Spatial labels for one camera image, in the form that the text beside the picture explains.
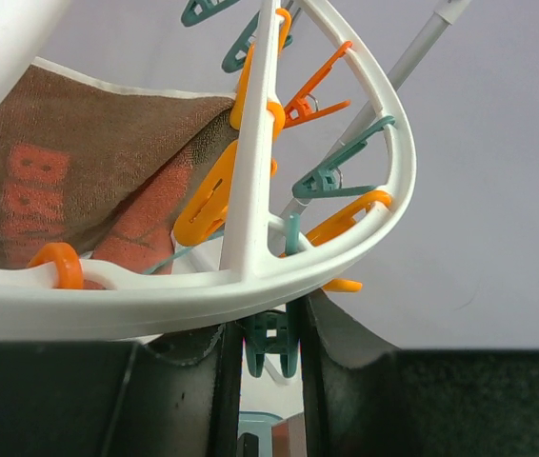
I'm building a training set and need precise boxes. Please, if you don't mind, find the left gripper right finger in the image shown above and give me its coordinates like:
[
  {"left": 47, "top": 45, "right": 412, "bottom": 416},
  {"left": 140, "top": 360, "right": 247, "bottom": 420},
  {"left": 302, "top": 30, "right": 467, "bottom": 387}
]
[{"left": 297, "top": 290, "right": 539, "bottom": 456}]

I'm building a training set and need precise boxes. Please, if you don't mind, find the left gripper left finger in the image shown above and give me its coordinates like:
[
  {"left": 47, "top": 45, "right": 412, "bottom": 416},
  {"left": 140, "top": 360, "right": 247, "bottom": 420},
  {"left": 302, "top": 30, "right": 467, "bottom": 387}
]
[{"left": 0, "top": 324, "right": 243, "bottom": 456}]

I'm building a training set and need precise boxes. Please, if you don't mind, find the white round clip hanger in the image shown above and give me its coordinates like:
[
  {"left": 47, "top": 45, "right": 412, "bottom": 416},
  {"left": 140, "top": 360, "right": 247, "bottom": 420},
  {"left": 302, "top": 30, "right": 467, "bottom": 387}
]
[{"left": 0, "top": 1, "right": 416, "bottom": 341}]

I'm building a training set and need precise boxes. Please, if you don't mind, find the teal plastic basin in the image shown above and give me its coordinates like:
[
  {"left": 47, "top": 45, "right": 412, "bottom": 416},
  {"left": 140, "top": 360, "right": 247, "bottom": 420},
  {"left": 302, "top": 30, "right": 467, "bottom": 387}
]
[{"left": 237, "top": 411, "right": 283, "bottom": 457}]

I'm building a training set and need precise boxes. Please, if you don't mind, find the teal clothes peg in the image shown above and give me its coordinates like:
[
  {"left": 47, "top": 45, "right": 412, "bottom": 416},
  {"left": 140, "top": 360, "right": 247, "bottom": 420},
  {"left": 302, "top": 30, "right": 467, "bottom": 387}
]
[{"left": 243, "top": 213, "right": 302, "bottom": 380}]

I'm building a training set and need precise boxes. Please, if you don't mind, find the coral brown towel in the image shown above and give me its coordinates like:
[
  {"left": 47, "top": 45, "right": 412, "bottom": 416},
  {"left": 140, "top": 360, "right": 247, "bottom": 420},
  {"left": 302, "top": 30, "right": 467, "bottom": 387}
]
[{"left": 0, "top": 58, "right": 237, "bottom": 274}]

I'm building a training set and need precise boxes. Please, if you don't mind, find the white silver clothes rack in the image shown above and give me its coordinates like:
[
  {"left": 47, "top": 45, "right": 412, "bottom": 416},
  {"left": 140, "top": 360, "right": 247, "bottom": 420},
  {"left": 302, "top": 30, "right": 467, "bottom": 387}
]
[{"left": 269, "top": 0, "right": 473, "bottom": 248}]

